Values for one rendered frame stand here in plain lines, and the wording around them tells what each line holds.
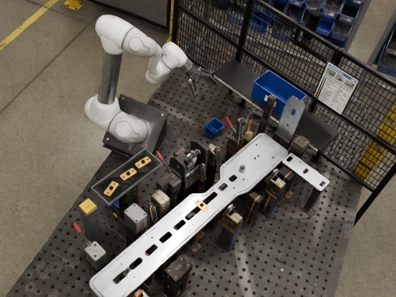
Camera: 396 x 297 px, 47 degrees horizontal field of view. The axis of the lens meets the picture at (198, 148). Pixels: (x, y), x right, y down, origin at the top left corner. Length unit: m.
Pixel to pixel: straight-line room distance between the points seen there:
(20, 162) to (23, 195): 0.32
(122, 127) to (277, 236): 1.13
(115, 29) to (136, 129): 0.64
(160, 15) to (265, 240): 2.79
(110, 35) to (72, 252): 1.21
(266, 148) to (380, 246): 1.50
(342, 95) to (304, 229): 0.84
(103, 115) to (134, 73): 1.83
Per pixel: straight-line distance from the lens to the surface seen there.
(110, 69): 2.58
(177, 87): 3.46
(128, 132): 2.70
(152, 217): 2.42
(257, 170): 2.69
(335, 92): 2.86
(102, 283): 2.31
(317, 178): 2.76
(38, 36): 5.06
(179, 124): 3.21
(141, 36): 2.36
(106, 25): 2.44
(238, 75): 3.14
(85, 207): 2.31
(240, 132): 2.69
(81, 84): 4.49
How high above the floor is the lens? 3.15
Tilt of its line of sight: 52 degrees down
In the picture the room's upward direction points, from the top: 9 degrees clockwise
